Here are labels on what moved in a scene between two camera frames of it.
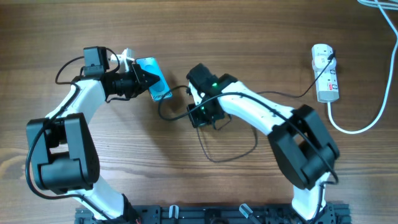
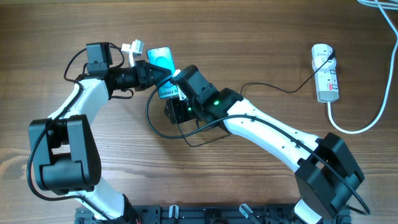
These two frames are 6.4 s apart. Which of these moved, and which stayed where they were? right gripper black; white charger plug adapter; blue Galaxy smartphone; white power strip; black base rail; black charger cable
Moved: right gripper black; blue Galaxy smartphone; black charger cable
Stayed: white charger plug adapter; black base rail; white power strip
